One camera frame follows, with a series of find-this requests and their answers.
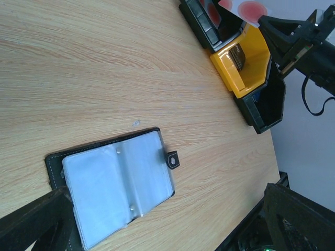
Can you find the blue card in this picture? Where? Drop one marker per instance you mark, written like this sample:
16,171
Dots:
256,96

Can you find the black bin far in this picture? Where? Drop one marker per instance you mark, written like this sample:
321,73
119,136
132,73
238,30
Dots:
213,25

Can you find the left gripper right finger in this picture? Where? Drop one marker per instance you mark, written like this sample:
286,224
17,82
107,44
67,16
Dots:
295,222

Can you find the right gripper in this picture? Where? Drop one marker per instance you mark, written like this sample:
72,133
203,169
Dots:
303,45

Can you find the yellow bin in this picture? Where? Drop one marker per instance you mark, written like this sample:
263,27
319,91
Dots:
243,63

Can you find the black bin near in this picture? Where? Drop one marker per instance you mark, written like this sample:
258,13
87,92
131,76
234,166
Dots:
268,112

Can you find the black bin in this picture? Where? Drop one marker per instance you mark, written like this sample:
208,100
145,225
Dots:
268,112
213,25

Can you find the black card holder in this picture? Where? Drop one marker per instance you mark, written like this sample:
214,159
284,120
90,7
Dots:
113,182

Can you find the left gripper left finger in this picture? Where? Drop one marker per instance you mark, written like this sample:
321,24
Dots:
44,224

